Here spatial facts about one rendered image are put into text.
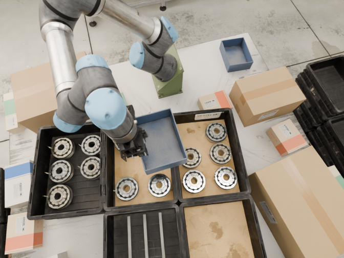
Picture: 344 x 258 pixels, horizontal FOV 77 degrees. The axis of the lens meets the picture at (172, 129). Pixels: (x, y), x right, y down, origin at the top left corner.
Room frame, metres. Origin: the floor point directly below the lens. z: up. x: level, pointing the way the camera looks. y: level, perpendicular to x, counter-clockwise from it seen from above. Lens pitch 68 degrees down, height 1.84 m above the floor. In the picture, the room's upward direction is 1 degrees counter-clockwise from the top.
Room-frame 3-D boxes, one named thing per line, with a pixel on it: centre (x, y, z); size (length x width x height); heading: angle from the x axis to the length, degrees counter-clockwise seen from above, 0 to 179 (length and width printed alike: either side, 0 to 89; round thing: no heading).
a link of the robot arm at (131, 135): (0.21, 0.13, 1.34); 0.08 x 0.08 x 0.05
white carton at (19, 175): (0.16, 0.74, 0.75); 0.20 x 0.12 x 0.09; 16
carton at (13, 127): (0.56, 0.90, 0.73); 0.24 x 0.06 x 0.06; 19
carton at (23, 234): (-0.06, 0.69, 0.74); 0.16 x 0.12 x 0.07; 10
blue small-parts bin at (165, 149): (0.25, 0.05, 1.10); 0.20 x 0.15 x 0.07; 16
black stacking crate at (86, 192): (0.20, 0.45, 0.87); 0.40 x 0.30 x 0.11; 5
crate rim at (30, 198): (0.20, 0.45, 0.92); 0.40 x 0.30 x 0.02; 5
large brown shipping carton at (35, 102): (0.64, 0.60, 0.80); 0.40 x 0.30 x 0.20; 111
